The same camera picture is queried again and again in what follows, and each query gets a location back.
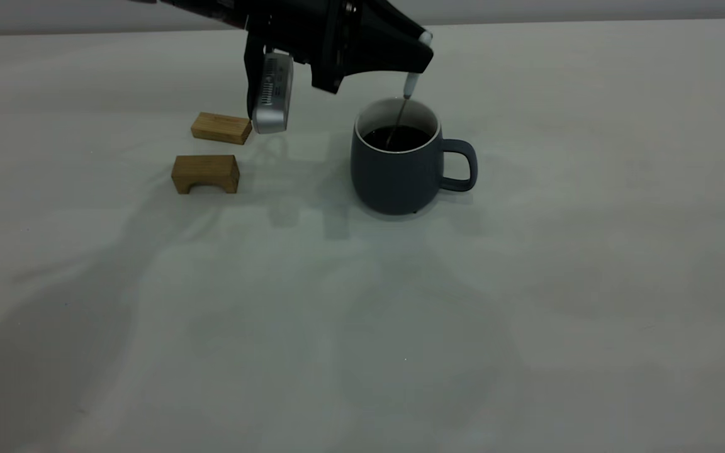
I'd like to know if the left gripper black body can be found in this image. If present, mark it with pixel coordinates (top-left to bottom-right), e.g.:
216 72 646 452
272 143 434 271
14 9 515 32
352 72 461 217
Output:
243 0 376 94

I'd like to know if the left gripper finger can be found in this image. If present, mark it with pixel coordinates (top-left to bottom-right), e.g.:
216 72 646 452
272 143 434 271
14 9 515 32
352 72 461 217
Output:
344 36 434 81
353 0 434 47

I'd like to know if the spoon with pale blue handle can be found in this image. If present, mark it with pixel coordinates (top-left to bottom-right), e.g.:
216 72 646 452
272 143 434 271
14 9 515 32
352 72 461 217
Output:
385 71 418 150

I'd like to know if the dark grey ceramic mug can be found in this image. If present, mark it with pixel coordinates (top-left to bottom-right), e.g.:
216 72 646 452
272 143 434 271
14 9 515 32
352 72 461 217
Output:
351 98 478 216

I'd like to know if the flat rectangular wooden block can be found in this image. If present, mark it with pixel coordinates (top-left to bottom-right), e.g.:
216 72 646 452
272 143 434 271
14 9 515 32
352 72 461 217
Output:
190 112 254 146

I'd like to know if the arched wooden block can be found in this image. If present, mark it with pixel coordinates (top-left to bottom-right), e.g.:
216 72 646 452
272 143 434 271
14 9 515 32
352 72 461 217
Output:
171 155 240 195

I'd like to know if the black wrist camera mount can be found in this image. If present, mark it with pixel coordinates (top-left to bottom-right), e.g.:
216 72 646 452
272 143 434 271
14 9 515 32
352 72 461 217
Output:
244 31 270 120

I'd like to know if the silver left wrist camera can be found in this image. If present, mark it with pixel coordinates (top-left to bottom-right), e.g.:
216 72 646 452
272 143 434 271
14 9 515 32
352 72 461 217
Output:
251 52 295 135

